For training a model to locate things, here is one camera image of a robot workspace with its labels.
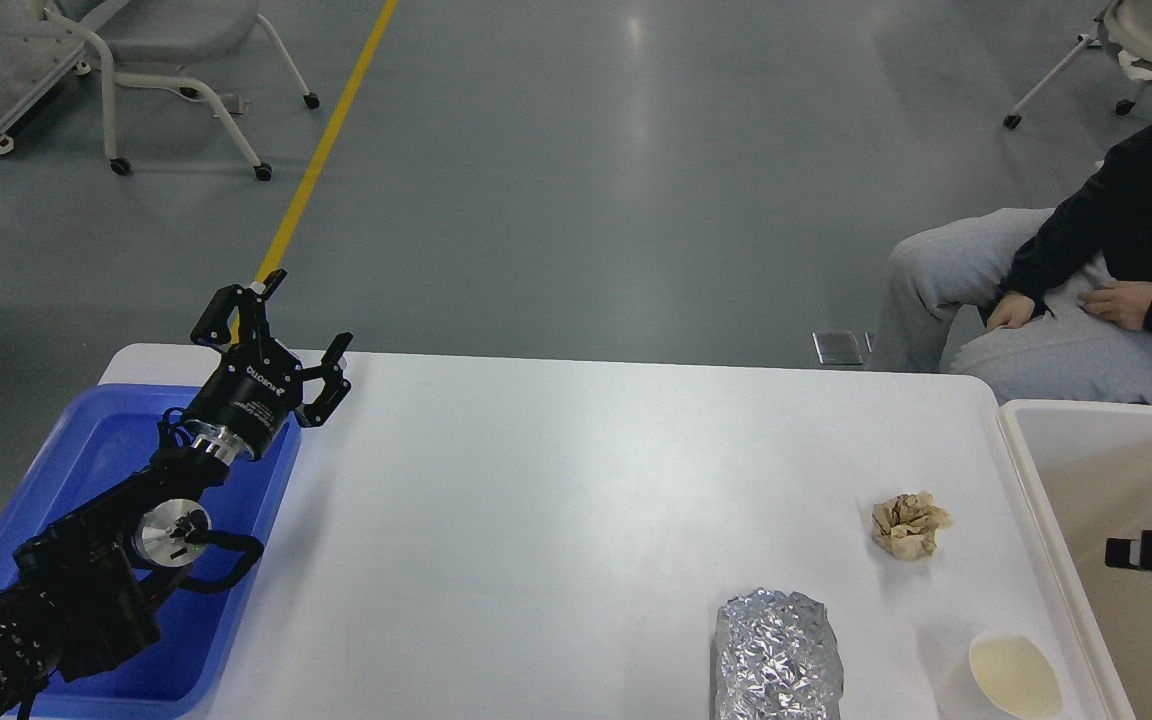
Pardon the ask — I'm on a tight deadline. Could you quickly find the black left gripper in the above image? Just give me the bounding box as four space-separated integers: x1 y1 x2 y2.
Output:
183 268 355 464

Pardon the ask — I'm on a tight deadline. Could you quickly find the white paper cup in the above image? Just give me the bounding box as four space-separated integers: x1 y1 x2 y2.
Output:
967 630 1064 719

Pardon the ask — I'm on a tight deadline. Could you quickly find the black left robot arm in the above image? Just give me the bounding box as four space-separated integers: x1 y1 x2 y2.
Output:
0 270 353 719

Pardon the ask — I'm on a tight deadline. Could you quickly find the white plastic bin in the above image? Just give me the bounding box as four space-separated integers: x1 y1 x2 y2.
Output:
1000 400 1152 719

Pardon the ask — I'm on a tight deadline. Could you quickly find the blue plastic bin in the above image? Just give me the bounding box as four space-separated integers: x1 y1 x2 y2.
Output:
0 384 323 719

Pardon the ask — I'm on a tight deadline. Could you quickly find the seated person in dark hoodie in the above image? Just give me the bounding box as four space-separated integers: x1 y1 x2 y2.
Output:
867 124 1152 406

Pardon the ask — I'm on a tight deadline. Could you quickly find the crumpled brown paper ball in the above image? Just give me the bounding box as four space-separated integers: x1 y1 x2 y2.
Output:
870 491 954 562

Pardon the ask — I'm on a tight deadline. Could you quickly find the white wheeled chair left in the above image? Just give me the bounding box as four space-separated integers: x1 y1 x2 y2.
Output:
26 1 320 181

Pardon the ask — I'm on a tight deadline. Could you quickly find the metal floor plate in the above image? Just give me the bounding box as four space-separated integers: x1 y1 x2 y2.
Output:
812 331 865 366

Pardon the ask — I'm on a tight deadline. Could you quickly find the crumpled aluminium foil lump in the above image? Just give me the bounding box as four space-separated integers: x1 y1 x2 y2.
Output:
713 588 846 719

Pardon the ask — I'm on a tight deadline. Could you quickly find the aluminium frame stand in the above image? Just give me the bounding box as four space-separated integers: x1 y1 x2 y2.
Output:
0 1 124 156

